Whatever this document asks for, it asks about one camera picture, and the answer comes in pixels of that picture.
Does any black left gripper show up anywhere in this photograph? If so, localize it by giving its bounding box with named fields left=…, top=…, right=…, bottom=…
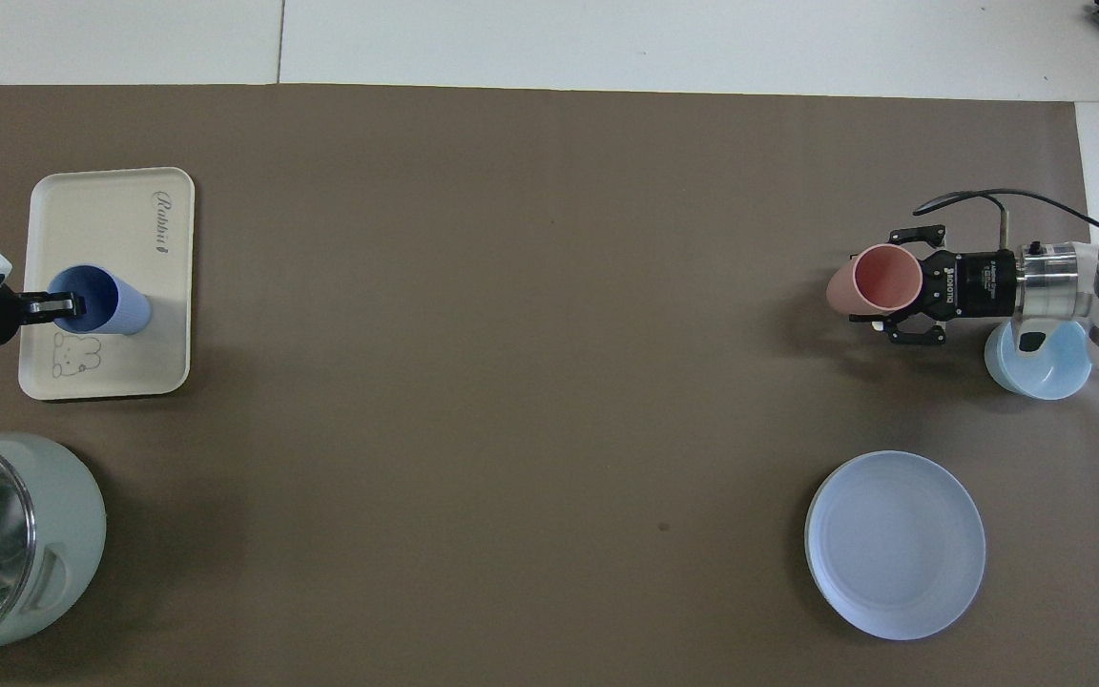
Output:
left=0, top=286, right=86, bottom=352

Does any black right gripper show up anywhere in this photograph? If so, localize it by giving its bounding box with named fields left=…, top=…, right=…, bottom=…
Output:
left=850, top=225, right=1020, bottom=346

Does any pink plastic cup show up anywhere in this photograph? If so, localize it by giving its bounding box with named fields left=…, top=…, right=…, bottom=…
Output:
left=826, top=244, right=923, bottom=316

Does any blue plastic cup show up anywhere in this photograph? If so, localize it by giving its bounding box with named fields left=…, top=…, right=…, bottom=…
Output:
left=47, top=265, right=152, bottom=337

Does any cream rabbit print tray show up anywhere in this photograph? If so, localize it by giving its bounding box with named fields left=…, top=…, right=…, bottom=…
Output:
left=18, top=167, right=196, bottom=402

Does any light blue bowl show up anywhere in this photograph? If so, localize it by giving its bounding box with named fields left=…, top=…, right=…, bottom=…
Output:
left=985, top=320, right=1092, bottom=400

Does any pale green cooking pot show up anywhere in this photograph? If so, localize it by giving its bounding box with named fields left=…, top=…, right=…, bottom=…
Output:
left=0, top=434, right=108, bottom=659

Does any lavender round plate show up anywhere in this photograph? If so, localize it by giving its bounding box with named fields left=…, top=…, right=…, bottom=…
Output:
left=804, top=450, right=987, bottom=641

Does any brown table mat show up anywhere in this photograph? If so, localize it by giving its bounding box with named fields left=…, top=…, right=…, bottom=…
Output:
left=0, top=84, right=1099, bottom=687

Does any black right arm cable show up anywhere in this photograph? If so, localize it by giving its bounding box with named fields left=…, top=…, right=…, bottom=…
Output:
left=914, top=189, right=1099, bottom=251

